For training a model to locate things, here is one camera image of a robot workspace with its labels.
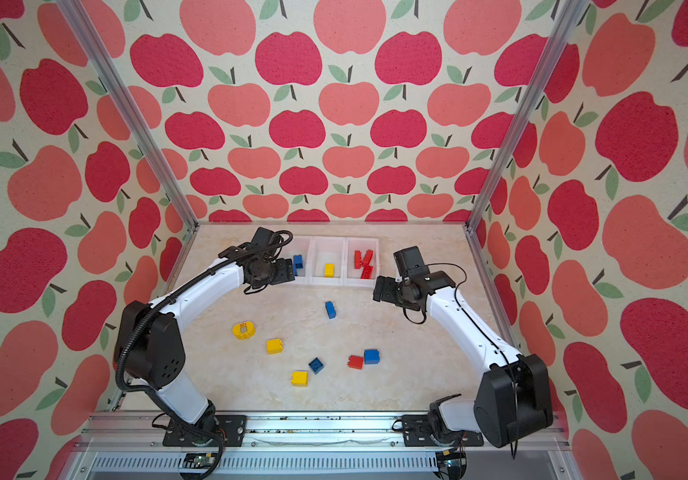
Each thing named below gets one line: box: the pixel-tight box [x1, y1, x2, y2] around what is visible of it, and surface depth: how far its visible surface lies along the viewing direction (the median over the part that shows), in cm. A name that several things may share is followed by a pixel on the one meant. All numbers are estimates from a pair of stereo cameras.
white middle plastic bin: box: [308, 237, 346, 285], surface depth 110 cm
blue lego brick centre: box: [325, 300, 337, 319], surface depth 98 cm
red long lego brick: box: [360, 249, 373, 279], surface depth 107 cm
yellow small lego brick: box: [324, 263, 335, 278], surface depth 106 cm
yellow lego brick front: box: [290, 371, 309, 388], surface depth 82 cm
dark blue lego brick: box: [308, 357, 324, 375], surface depth 86 cm
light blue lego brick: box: [364, 349, 380, 364], surface depth 88 cm
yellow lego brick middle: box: [266, 338, 284, 355], surface depth 89 cm
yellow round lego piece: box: [232, 321, 257, 341], surface depth 92 cm
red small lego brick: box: [347, 355, 364, 370], surface depth 88 cm
